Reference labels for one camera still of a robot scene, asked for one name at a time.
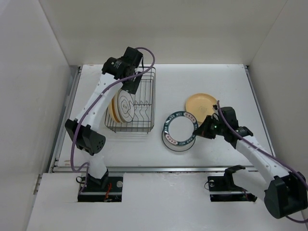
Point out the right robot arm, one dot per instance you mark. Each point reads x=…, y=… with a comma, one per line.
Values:
x=282, y=189

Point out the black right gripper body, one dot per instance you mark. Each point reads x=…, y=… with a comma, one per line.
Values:
x=217, y=128

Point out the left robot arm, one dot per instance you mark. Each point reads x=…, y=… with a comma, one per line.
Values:
x=116, y=74

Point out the aluminium table rail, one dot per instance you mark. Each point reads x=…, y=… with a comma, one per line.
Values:
x=174, y=84

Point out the tan plastic plate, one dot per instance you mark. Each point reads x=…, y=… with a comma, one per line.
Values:
x=200, y=105

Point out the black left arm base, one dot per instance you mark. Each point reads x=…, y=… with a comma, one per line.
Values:
x=111, y=192

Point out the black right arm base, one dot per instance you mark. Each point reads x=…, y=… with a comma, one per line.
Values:
x=220, y=192

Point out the cream white plate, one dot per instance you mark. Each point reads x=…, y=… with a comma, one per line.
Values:
x=115, y=108

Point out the white bowl green band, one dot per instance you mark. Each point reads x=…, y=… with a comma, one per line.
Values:
x=179, y=127

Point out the grey wire dish rack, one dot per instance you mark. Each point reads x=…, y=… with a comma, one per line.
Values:
x=144, y=104

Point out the yellow plate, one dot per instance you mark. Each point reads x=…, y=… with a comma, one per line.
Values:
x=111, y=111

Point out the white plate green rim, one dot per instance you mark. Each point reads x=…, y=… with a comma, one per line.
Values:
x=125, y=106
x=177, y=148

